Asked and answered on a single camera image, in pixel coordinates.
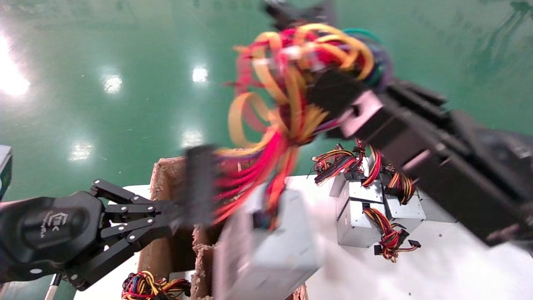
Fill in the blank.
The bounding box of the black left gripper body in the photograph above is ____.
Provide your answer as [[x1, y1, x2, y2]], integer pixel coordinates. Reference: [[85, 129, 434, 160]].
[[0, 192, 105, 284]]

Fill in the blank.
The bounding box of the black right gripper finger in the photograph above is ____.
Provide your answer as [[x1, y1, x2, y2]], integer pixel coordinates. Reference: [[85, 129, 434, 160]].
[[329, 92, 479, 196], [383, 81, 479, 142]]

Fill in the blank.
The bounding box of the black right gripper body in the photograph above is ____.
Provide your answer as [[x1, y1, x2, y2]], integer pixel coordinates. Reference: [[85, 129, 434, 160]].
[[458, 128, 533, 250]]

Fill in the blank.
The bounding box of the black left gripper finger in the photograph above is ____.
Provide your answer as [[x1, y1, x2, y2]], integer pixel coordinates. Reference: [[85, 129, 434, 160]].
[[67, 217, 186, 291], [90, 179, 186, 219]]

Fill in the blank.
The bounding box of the multicolour cable bundle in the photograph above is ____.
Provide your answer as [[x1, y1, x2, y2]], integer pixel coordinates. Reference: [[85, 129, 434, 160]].
[[183, 0, 394, 300]]

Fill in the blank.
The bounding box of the cardboard box with dividers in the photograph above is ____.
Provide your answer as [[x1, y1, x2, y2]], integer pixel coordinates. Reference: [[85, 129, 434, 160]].
[[137, 148, 309, 300]]

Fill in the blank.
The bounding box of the white thin rod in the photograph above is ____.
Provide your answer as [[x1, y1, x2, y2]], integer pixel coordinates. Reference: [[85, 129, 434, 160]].
[[44, 273, 63, 300]]

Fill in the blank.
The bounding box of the grey box with dark side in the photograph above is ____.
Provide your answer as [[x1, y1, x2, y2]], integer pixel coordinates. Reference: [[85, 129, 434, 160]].
[[0, 145, 13, 200]]

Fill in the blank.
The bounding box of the red yellow wire bundle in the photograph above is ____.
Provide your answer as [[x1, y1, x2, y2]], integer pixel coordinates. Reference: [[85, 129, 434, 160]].
[[122, 271, 191, 300]]

